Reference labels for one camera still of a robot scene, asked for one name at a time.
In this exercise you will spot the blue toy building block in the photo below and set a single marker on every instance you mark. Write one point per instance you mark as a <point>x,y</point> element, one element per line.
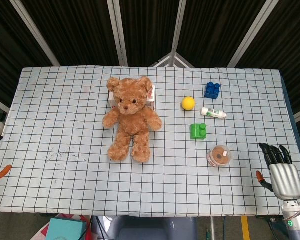
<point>212,91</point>

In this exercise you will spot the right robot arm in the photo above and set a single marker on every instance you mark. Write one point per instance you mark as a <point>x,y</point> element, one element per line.
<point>296,217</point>

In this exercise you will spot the teal box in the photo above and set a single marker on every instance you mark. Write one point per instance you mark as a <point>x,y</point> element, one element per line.
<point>65,228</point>

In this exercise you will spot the blue checked tablecloth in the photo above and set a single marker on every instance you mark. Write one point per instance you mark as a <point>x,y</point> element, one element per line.
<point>65,125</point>

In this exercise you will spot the round clear plastic container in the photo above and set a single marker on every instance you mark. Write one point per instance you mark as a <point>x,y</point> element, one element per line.
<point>218,156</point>

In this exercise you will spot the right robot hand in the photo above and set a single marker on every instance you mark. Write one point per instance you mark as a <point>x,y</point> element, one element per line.
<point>286,180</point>

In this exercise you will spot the white partition frame post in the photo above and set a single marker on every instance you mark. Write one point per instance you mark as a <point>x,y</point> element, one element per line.
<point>252,32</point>
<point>177,27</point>
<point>37,35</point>
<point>120,32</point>

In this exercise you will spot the white plastic bottle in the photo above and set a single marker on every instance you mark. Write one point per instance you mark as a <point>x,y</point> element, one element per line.
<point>212,113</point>

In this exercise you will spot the green toy building block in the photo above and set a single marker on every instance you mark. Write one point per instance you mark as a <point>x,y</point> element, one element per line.
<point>197,132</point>

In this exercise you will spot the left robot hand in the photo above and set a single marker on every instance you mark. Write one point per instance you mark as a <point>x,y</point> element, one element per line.
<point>3,172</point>

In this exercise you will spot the grey blue plastic chair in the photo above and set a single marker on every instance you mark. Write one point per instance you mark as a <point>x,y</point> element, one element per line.
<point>145,228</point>

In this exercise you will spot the white cardboard box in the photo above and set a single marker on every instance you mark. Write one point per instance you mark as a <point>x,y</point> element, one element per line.
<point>151,100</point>

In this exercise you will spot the yellow ball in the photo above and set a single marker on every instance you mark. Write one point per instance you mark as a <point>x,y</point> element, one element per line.
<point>188,103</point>

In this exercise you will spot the brown plush teddy bear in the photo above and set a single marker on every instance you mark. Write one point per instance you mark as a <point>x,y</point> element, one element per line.
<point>132,120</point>

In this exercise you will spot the white triangular frame foot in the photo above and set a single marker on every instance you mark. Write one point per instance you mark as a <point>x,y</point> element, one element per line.
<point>173,60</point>

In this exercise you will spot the dark brown curtain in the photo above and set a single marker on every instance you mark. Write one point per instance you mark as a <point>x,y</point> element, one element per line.
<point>77,30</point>

